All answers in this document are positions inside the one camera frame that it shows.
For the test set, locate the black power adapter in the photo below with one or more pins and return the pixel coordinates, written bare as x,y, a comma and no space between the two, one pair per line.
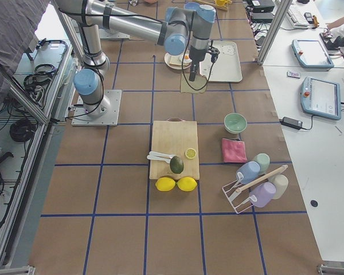
292,123

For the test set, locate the purple mug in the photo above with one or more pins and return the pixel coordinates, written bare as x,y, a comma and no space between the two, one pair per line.
262,194

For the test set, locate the white plastic spoon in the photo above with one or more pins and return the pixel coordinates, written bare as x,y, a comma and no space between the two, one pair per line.
161,155

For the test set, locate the left yellow lemon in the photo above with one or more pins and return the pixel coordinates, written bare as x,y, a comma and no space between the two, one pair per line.
165,184

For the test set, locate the near teach pendant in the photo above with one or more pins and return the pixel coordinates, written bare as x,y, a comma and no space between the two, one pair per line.
321,98

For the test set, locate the lemon slice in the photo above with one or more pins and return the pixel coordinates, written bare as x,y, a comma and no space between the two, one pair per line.
190,153

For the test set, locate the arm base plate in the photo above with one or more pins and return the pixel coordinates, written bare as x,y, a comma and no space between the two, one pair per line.
109,34
107,112

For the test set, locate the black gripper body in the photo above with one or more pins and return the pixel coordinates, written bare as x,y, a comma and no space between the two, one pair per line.
194,56

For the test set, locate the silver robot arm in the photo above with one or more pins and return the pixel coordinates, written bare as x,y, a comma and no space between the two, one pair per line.
184,30

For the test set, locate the far teach pendant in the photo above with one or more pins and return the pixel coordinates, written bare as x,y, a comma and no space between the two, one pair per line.
311,54

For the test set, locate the bread slice on plate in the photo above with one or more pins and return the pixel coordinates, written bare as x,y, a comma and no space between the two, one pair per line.
175,62

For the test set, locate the white wire cup rack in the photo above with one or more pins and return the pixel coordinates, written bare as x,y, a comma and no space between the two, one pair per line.
230,194

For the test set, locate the cream round plate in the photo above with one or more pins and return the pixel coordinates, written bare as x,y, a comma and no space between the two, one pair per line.
167,58

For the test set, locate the cream bear tray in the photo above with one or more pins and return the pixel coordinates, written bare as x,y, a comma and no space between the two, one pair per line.
227,67

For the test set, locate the yellow lemon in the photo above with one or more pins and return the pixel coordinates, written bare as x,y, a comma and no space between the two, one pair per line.
165,184
187,184

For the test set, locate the blue mug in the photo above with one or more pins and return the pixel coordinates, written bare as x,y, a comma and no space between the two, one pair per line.
248,172

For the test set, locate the green bowl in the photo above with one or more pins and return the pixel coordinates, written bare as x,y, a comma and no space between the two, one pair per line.
235,123

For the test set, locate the wooden rack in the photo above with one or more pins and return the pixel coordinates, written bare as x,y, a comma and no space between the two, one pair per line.
212,3

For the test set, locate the bread slice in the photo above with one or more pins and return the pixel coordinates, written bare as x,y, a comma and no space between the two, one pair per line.
197,86
175,62

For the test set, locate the green mug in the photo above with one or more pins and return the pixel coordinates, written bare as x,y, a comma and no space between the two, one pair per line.
263,160

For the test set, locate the green avocado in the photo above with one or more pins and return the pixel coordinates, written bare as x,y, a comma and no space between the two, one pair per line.
176,165

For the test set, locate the yellow cup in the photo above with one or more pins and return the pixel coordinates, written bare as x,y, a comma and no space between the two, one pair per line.
220,3

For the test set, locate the right yellow lemon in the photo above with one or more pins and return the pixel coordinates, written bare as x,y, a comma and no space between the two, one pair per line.
187,184

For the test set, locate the teach pendant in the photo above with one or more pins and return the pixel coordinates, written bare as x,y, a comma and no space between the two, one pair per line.
321,98
311,54

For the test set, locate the wooden cutting board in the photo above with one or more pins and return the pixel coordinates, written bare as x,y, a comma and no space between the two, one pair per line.
174,138

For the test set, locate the beige mug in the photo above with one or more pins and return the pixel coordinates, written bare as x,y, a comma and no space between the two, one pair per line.
280,181

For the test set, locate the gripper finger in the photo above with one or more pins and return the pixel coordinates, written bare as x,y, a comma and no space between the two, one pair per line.
194,69

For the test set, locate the pink cloth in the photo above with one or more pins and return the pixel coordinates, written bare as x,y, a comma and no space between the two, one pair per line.
233,151

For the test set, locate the fried egg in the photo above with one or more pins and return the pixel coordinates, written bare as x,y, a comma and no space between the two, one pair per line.
184,58

